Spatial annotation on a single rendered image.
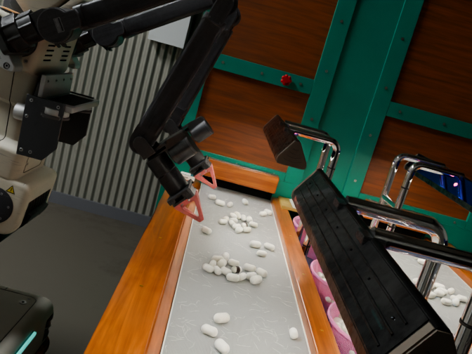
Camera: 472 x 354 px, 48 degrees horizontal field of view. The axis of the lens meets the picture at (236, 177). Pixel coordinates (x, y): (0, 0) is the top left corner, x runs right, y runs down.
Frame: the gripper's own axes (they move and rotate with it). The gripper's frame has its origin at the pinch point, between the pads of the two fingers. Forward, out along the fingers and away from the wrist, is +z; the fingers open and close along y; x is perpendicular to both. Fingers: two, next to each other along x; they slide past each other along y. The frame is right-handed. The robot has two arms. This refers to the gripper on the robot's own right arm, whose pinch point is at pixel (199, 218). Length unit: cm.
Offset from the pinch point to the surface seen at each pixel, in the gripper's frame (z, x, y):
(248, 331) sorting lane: 19.5, -1.0, -29.1
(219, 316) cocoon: 13.1, 2.0, -29.5
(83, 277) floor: 20, 97, 124
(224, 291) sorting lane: 15.3, 2.7, -12.8
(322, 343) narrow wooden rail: 29.3, -12.7, -31.5
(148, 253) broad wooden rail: -1.5, 13.7, -8.2
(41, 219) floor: -14, 126, 186
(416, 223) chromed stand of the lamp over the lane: 7, -39, -54
